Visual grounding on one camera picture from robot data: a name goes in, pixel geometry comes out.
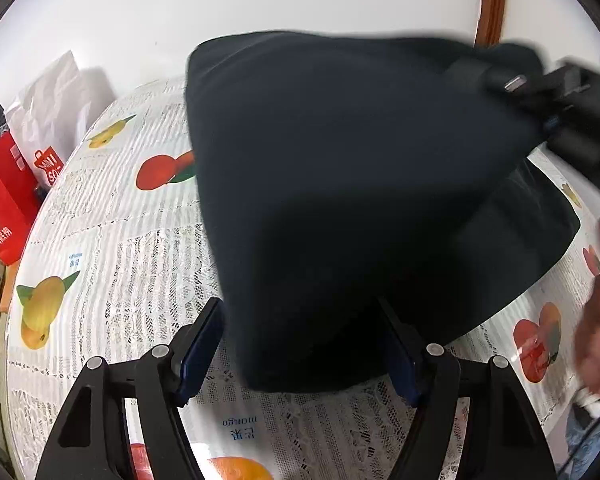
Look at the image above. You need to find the black sweatshirt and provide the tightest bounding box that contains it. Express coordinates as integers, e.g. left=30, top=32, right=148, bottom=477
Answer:
left=185, top=32, right=580, bottom=393

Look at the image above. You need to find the white Miniso plastic bag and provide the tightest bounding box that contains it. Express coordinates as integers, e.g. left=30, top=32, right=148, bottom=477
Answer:
left=6, top=51, right=114, bottom=188

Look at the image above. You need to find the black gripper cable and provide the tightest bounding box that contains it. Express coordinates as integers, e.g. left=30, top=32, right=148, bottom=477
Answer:
left=557, top=383, right=600, bottom=480

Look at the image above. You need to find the red paper shopping bag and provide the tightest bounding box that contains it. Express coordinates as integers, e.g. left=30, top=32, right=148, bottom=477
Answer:
left=0, top=131, right=41, bottom=266

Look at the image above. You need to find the brown wooden door frame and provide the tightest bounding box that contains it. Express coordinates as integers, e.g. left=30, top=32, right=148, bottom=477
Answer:
left=475, top=0, right=506, bottom=47

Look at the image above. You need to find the fruit print lace tablecloth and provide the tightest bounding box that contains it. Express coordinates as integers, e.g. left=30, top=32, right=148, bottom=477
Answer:
left=4, top=78, right=600, bottom=479

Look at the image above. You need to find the blue sleeve forearm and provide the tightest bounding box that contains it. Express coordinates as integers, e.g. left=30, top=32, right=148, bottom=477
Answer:
left=562, top=400, right=600, bottom=479

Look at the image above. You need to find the wooden bedside cabinet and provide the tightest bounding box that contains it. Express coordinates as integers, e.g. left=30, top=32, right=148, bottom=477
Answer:
left=0, top=261, right=20, bottom=313

